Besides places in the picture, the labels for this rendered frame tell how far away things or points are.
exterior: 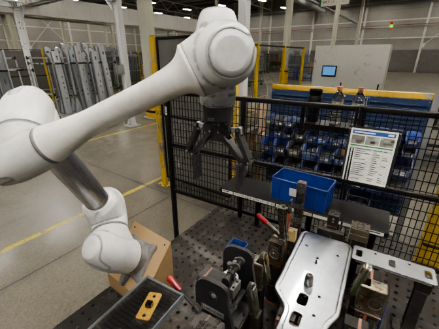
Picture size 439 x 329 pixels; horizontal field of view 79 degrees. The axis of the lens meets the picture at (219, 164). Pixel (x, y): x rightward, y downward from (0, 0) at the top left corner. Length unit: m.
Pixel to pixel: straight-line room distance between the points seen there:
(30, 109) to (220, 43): 0.59
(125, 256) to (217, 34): 1.00
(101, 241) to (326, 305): 0.86
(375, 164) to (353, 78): 5.88
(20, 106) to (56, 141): 0.19
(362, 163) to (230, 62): 1.22
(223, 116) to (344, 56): 6.81
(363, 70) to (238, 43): 6.92
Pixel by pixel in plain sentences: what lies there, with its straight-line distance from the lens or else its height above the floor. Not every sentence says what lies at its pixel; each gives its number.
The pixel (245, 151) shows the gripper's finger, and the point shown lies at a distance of 0.66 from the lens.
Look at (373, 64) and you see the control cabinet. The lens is 7.30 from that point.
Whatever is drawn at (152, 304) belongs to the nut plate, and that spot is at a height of 1.17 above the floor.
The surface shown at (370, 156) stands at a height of 1.31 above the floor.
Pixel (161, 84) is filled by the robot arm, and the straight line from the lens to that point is 0.51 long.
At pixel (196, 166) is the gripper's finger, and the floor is 1.49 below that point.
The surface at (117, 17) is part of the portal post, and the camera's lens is 7.52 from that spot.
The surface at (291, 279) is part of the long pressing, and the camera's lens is 1.13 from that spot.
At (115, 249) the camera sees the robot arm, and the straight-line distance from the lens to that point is 1.21.
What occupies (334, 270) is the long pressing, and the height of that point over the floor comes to 1.00.
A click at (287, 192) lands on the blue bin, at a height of 1.09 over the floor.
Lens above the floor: 1.78
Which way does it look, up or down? 22 degrees down
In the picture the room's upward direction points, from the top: straight up
